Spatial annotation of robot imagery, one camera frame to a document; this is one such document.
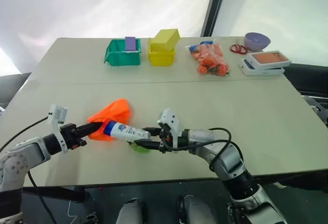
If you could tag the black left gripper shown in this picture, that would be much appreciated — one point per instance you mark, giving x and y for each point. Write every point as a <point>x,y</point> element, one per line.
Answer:
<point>70,134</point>

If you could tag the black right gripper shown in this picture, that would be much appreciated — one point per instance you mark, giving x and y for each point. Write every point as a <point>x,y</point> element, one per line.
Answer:
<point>165,139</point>

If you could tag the white tube with blue print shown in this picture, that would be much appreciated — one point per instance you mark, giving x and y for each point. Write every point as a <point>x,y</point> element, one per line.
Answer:
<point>125,131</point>

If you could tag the orange pouch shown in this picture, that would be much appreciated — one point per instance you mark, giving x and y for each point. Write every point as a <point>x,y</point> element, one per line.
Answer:
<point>114,111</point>

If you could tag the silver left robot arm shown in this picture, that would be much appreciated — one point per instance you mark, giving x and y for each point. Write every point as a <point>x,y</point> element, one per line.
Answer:
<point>18,154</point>

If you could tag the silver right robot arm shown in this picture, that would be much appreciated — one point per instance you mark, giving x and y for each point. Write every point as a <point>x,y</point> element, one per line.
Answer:
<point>230,154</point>

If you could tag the small green object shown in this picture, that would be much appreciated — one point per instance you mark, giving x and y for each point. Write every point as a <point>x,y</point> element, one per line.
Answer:
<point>140,149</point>

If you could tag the green plastic bin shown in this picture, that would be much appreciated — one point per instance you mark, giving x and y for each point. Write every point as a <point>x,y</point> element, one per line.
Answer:
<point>112,57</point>

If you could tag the grey rounded shape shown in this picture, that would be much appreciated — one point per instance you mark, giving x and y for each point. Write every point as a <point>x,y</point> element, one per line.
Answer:
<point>197,210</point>
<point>129,211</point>

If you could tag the yellow plastic bin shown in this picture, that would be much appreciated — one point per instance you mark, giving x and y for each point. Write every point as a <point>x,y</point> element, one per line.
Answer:
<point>161,57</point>

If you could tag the dark panel beside table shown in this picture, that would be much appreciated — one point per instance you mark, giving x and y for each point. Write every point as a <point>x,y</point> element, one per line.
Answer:
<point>11,88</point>

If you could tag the purple block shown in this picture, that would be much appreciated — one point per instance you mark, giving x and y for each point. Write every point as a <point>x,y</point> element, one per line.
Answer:
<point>130,44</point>

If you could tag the clear bag of orange items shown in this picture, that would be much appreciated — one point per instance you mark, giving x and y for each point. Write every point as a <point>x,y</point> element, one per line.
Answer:
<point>210,58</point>

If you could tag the yellow block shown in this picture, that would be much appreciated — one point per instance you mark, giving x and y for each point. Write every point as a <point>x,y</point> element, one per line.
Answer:
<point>164,39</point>

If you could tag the red scissors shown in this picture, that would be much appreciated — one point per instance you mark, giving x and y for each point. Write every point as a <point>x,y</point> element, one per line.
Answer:
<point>237,49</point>

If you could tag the white box with blue print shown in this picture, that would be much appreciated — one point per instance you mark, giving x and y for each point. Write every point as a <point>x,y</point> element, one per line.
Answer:
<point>256,70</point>

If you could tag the white box with orange picture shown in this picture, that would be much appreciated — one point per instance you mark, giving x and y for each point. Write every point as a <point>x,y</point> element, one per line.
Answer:
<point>270,59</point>

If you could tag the purple bowl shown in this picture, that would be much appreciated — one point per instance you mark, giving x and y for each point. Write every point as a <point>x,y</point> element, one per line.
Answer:
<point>257,40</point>

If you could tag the black object beside table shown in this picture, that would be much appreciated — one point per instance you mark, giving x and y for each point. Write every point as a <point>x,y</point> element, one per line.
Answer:
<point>307,78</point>

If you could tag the grey equipment beside table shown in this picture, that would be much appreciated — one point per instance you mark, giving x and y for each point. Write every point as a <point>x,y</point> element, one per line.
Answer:
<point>317,108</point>

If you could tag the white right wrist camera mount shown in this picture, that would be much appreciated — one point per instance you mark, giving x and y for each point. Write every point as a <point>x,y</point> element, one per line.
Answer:
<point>172,121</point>

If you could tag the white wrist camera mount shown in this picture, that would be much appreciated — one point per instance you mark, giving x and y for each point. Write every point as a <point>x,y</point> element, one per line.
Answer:
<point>57,117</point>
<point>172,121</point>

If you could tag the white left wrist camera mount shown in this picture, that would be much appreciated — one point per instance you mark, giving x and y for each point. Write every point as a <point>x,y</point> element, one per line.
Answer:
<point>57,117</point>

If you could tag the dark window frame post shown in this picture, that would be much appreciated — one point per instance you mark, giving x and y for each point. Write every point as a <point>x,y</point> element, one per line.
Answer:
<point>214,6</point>

